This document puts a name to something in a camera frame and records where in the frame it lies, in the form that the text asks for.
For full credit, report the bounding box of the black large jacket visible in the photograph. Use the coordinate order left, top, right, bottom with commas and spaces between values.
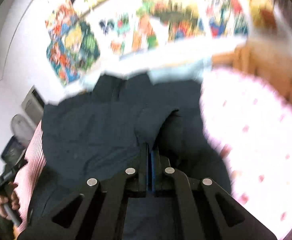
27, 74, 231, 229

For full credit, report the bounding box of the pink ribbed sleeve forearm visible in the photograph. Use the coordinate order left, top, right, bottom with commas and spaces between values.
13, 122, 46, 239

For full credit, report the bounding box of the person's left hand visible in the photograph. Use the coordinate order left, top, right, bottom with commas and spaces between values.
0, 183, 20, 220

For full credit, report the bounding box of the black plastic crate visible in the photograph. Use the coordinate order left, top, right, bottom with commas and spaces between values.
1, 136, 26, 166

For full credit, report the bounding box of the grey standing fan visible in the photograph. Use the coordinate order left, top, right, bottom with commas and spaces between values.
11, 114, 35, 147

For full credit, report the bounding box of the pink apple-print bedsheet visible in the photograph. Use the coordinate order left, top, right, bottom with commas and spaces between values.
200, 68, 292, 239

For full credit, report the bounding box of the fruit drink drawing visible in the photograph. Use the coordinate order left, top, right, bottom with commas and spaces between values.
98, 13, 159, 56

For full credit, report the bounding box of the blond boy drawing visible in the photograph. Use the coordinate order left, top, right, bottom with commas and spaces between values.
62, 21, 100, 72

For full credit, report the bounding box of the landscape cliff drawing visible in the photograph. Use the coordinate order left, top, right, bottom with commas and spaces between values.
154, 2, 206, 41

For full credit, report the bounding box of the anime girl swimming drawing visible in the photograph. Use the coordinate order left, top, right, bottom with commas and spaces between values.
45, 1, 79, 86

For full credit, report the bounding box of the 2024 dragon drawing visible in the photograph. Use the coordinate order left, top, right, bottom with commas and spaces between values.
206, 0, 248, 37

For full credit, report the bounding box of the yellow bear drawing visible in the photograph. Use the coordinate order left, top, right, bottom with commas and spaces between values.
248, 0, 277, 31

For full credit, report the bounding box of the grey wall door panel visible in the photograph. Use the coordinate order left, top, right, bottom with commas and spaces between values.
21, 86, 45, 125

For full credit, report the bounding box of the wooden bed frame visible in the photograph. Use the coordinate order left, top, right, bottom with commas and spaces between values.
212, 41, 292, 104

